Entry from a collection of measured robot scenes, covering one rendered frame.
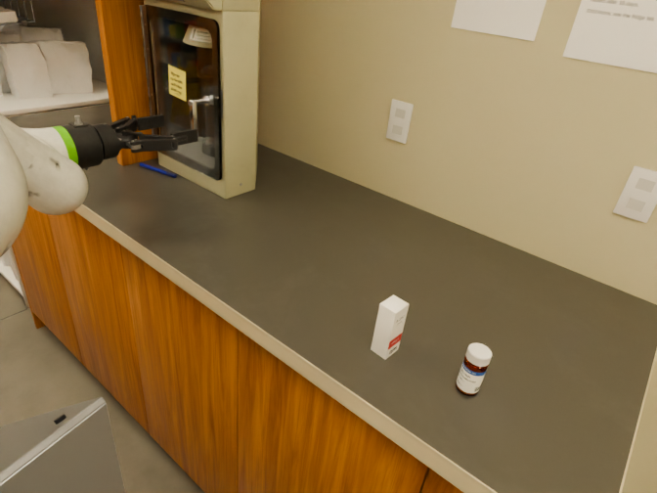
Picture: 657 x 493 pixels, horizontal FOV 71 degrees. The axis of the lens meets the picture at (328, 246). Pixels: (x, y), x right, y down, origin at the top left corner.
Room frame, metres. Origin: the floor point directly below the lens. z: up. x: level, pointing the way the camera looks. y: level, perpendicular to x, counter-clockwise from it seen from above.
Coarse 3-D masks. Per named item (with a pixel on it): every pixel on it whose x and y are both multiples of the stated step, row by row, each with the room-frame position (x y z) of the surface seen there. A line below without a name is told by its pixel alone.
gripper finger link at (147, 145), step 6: (168, 138) 0.98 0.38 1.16; (174, 138) 0.98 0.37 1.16; (132, 144) 0.93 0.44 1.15; (138, 144) 0.94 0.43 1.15; (144, 144) 0.94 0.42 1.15; (150, 144) 0.95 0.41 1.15; (156, 144) 0.96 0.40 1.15; (162, 144) 0.96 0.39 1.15; (168, 144) 0.97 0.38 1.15; (132, 150) 0.93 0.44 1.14; (138, 150) 0.93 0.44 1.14; (144, 150) 0.94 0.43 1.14; (150, 150) 0.95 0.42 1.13; (156, 150) 0.96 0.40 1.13; (162, 150) 0.96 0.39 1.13; (168, 150) 0.97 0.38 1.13; (174, 150) 0.97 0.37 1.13
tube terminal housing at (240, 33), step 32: (160, 0) 1.28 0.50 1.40; (224, 0) 1.15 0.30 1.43; (256, 0) 1.23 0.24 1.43; (224, 32) 1.15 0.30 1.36; (256, 32) 1.23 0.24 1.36; (224, 64) 1.14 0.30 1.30; (256, 64) 1.23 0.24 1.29; (224, 96) 1.14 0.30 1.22; (256, 96) 1.23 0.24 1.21; (224, 128) 1.14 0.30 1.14; (256, 128) 1.26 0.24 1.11; (160, 160) 1.32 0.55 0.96; (224, 160) 1.15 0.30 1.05; (256, 160) 1.33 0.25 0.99; (224, 192) 1.15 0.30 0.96
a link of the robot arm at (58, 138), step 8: (24, 128) 0.83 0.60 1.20; (32, 128) 0.84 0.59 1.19; (40, 128) 0.85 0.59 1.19; (48, 128) 0.86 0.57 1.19; (56, 128) 0.86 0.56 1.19; (64, 128) 0.87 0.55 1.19; (40, 136) 0.82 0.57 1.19; (48, 136) 0.83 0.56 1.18; (56, 136) 0.84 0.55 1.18; (64, 136) 0.85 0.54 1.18; (48, 144) 0.81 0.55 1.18; (56, 144) 0.83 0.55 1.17; (64, 144) 0.84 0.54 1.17; (72, 144) 0.85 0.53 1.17; (64, 152) 0.83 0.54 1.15; (72, 152) 0.85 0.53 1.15
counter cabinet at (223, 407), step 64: (64, 256) 1.21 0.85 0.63; (128, 256) 0.96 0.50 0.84; (64, 320) 1.29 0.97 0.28; (128, 320) 0.99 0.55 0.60; (192, 320) 0.81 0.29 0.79; (128, 384) 1.03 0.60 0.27; (192, 384) 0.82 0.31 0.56; (256, 384) 0.68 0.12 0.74; (192, 448) 0.83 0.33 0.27; (256, 448) 0.67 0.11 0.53; (320, 448) 0.57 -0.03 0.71; (384, 448) 0.50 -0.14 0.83
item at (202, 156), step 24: (168, 24) 1.25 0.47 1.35; (192, 24) 1.19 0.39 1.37; (216, 24) 1.14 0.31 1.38; (168, 48) 1.25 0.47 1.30; (192, 48) 1.19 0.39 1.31; (216, 48) 1.14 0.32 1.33; (192, 72) 1.20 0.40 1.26; (216, 72) 1.14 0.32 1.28; (168, 96) 1.26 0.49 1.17; (192, 96) 1.20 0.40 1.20; (216, 96) 1.14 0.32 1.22; (168, 120) 1.27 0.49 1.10; (216, 120) 1.14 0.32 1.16; (192, 144) 1.21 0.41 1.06; (216, 144) 1.14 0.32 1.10; (192, 168) 1.21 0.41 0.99; (216, 168) 1.15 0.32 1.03
